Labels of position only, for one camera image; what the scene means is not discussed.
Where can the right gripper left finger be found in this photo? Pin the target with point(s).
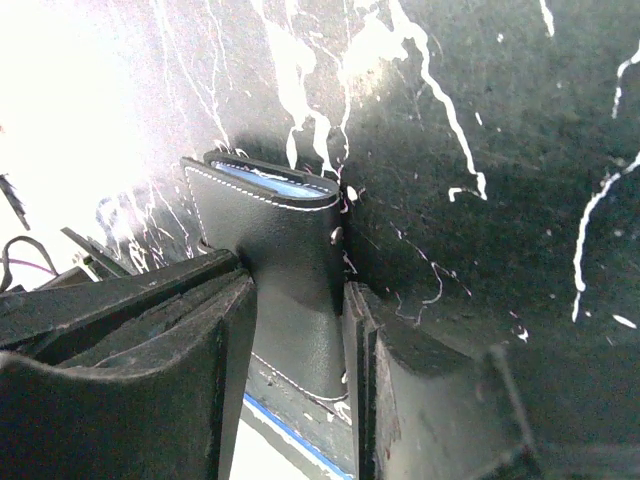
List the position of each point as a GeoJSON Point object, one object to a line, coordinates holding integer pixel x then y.
{"type": "Point", "coordinates": [138, 377]}

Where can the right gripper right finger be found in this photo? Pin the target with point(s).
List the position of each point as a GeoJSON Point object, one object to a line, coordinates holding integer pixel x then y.
{"type": "Point", "coordinates": [422, 410]}

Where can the black leather card holder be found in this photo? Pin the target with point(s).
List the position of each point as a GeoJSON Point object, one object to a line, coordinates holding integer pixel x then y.
{"type": "Point", "coordinates": [285, 227]}

